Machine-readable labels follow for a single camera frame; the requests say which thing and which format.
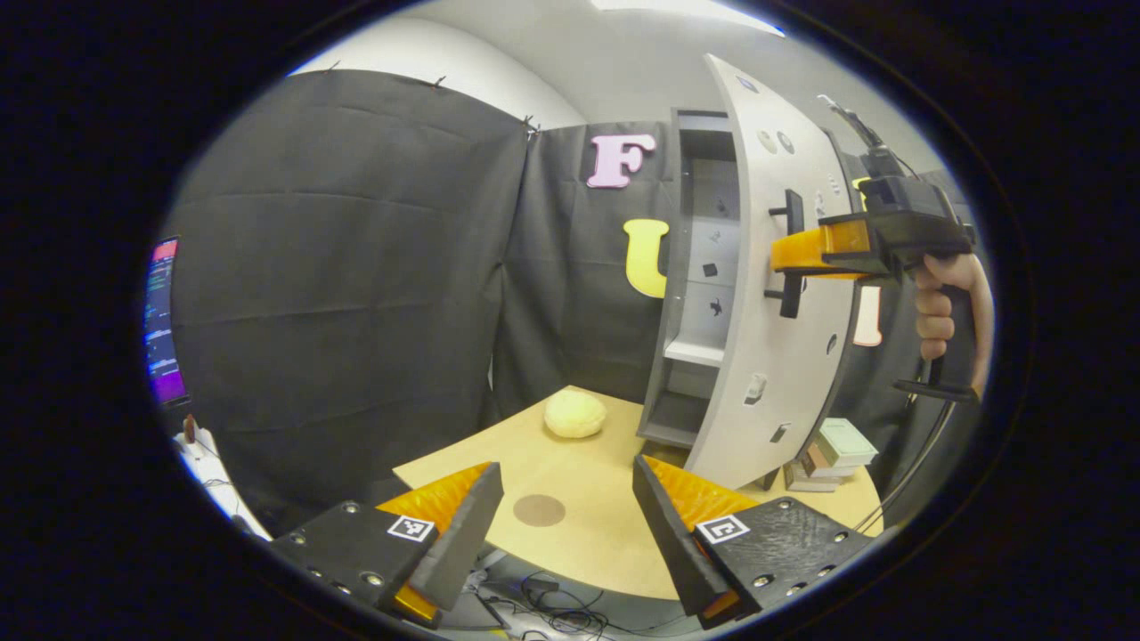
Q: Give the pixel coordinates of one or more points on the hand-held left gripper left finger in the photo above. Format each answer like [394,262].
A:
[468,534]

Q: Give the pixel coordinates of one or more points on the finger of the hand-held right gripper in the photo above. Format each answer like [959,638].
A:
[819,247]

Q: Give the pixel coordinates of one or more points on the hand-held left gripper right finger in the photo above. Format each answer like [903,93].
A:
[668,534]

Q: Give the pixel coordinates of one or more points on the round brown coaster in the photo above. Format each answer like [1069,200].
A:
[540,510]

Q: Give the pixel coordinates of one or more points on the dark grey cabinet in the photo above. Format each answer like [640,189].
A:
[708,352]

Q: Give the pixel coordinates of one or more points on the pale yellow round bun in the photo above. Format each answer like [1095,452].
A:
[574,414]

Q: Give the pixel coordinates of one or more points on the brown book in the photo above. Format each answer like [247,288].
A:
[815,461]

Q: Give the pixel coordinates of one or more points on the green book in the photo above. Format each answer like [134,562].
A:
[846,441]

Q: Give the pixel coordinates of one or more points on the white ledge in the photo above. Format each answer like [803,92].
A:
[209,472]

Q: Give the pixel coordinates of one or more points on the large ceiling light panel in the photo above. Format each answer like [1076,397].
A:
[686,11]

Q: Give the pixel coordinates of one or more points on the black backdrop cloth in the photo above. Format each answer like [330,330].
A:
[356,267]

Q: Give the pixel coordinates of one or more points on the computer monitor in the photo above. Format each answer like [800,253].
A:
[163,320]

